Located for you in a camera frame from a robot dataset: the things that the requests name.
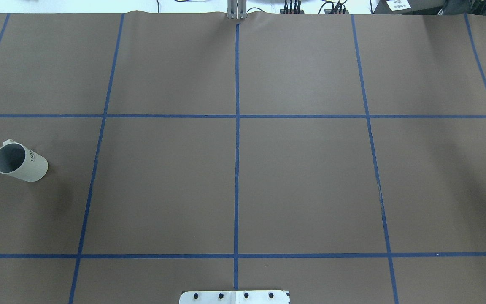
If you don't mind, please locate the black printer device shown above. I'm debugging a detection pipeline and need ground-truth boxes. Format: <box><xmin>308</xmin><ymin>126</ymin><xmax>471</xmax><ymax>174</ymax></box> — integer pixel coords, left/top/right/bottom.
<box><xmin>371</xmin><ymin>0</ymin><xmax>486</xmax><ymax>16</ymax></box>

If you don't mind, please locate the white pedestal column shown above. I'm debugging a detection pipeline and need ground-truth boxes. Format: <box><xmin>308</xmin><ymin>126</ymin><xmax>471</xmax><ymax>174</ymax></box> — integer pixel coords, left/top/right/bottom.
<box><xmin>179</xmin><ymin>290</ymin><xmax>291</xmax><ymax>304</ymax></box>

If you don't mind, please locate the orange black electronics board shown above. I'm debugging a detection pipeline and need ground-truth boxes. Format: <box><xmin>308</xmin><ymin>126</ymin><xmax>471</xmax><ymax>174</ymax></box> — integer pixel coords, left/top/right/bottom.
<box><xmin>280</xmin><ymin>0</ymin><xmax>304</xmax><ymax>15</ymax></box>

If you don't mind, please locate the white mug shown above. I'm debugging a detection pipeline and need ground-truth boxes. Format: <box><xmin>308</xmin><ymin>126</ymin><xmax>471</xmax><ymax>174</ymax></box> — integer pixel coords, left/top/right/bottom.
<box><xmin>0</xmin><ymin>139</ymin><xmax>49</xmax><ymax>182</ymax></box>

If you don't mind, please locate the aluminium frame post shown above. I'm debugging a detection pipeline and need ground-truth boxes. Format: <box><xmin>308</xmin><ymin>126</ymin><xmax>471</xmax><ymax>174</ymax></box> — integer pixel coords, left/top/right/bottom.
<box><xmin>227</xmin><ymin>0</ymin><xmax>248</xmax><ymax>20</ymax></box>

